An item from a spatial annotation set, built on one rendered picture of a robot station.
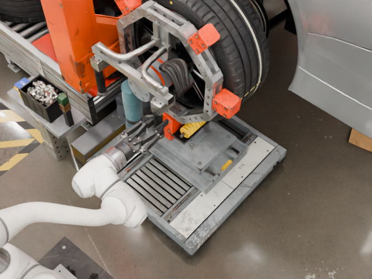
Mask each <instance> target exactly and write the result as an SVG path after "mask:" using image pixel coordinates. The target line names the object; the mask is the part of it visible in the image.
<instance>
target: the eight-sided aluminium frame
mask: <svg viewBox="0 0 372 279"><path fill-rule="evenodd" d="M143 17H145V18H147V19H149V20H150V21H151V22H155V23H156V24H158V26H160V27H161V28H163V29H166V30H167V31H169V32H170V33H171V34H173V35H175V36H176V37H177V38H179V39H180V40H181V41H182V43H183V45H184V46H185V48H186V50H187V52H188V53H189V55H190V57H191V58H192V60H193V61H194V64H195V65H196V67H197V68H198V70H199V72H200V73H201V75H202V77H203V78H204V80H205V96H204V107H200V108H194V109H190V110H189V109H186V108H185V107H184V106H182V105H181V104H179V103H178V102H175V104H174V105H173V106H172V107H171V108H169V109H168V110H167V111H166V113H167V114H169V115H170V116H171V117H173V118H174V119H175V120H177V122H180V123H181V124H186V123H195V122H203V121H206V122H207V121H210V120H211V119H212V118H214V117H215V116H216V115H217V114H218V113H217V112H216V111H214V110H213V109H212V102H213V97H214V96H215V95H216V94H217V93H219V92H220V91H221V90H222V84H223V81H224V80H223V74H222V73H221V69H219V67H218V66H217V64H216V62H215V60H214V59H213V57H212V55H211V54H210V52H209V50H208V49H206V50H204V51H203V52H202V53H200V54H199V55H197V54H196V53H195V51H194V50H193V49H192V47H191V46H190V45H189V43H188V42H187V40H188V39H189V38H190V37H191V36H192V35H193V34H194V33H196V32H197V31H198V30H197V29H196V28H195V26H194V25H193V24H191V22H190V21H186V20H185V19H183V18H181V17H180V16H178V15H176V14H174V13H173V12H171V11H169V10H168V9H166V8H164V7H162V6H161V5H159V4H158V3H157V2H154V1H152V0H149V1H147V2H145V3H144V4H142V5H141V6H139V7H138V8H136V9H135V10H133V11H132V12H131V13H129V14H127V15H126V16H123V17H121V18H120V19H119V20H117V26H116V27H117V30H118V38H119V44H120V52H121V54H126V53H129V52H132V51H134V50H136V46H135V34H134V27H133V23H134V22H135V21H137V20H139V19H141V18H143ZM122 61H123V62H125V63H126V64H128V65H129V66H130V67H132V68H134V69H135V70H136V69H137V68H139V67H140V66H141V65H142V63H141V61H140V60H139V58H138V57H135V58H133V59H130V60H122ZM133 64H134V65H135V66H134V65H133Z"/></svg>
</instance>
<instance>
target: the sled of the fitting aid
mask: <svg viewBox="0 0 372 279"><path fill-rule="evenodd" d="M146 136H147V134H146V130H145V131H144V132H143V133H142V134H141V135H140V136H139V139H140V138H143V137H146ZM247 150H248V146H247V145H246V144H244V143H243V142H241V141H240V140H239V139H237V138H235V142H234V143H233V144H231V145H230V146H229V147H228V148H227V149H226V150H225V151H224V152H223V153H222V154H221V155H220V156H219V157H218V158H217V159H216V160H215V161H214V162H213V163H212V164H211V165H210V166H209V167H208V168H207V169H206V170H205V171H203V172H202V173H201V174H199V173H197V172H196V171H195V170H193V169H192V168H191V167H190V166H188V165H187V164H185V163H184V162H183V161H181V160H180V159H179V158H178V157H176V156H175V155H174V154H172V153H171V152H170V151H168V150H167V149H165V148H164V147H163V146H161V145H160V144H159V143H158V142H157V143H156V144H155V145H154V146H153V147H152V148H151V149H149V151H150V152H151V153H152V154H154V155H155V156H156V157H158V158H159V159H160V160H161V161H163V162H164V163H165V164H166V165H168V166H169V167H171V168H172V169H173V170H174V171H176V172H177V173H178V174H180V175H181V176H182V177H183V178H185V179H186V180H187V181H189V182H190V183H191V184H192V185H194V186H195V187H197V188H198V189H199V190H200V191H202V192H203V193H204V194H205V195H207V194H208V193H209V192H210V191H211V190H212V189H213V188H214V187H215V186H216V185H217V184H218V183H219V182H220V181H221V180H222V179H223V178H224V177H225V176H226V175H227V174H228V173H229V172H230V171H231V170H232V169H233V168H234V167H235V166H236V165H237V164H238V163H239V162H240V161H241V160H242V159H243V158H244V157H245V156H246V155H247Z"/></svg>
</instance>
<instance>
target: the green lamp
mask: <svg viewBox="0 0 372 279"><path fill-rule="evenodd" d="M56 98H57V100H58V103H60V104H61V105H62V106H64V105H66V104H67V103H68V102H69V98H68V96H67V95H66V94H64V93H63V92H62V93H61V94H60V95H58V96H57V97H56Z"/></svg>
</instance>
